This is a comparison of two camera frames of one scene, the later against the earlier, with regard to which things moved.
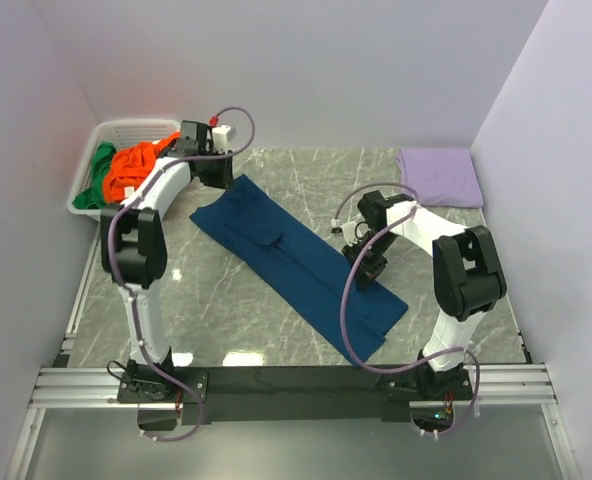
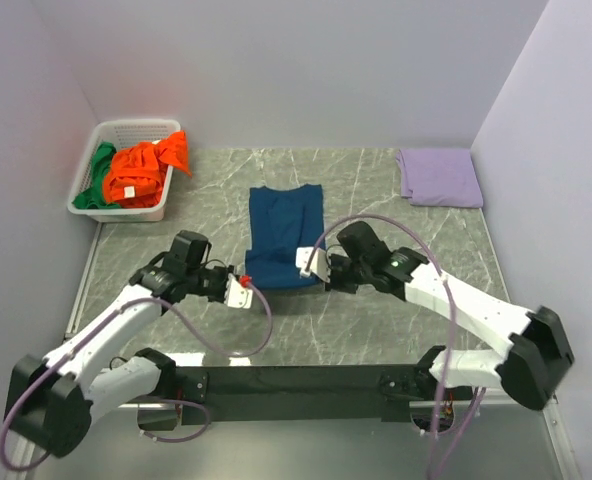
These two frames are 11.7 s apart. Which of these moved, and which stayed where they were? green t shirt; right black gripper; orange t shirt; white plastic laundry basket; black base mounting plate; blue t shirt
Moved: right black gripper; blue t shirt
Stayed: green t shirt; orange t shirt; black base mounting plate; white plastic laundry basket
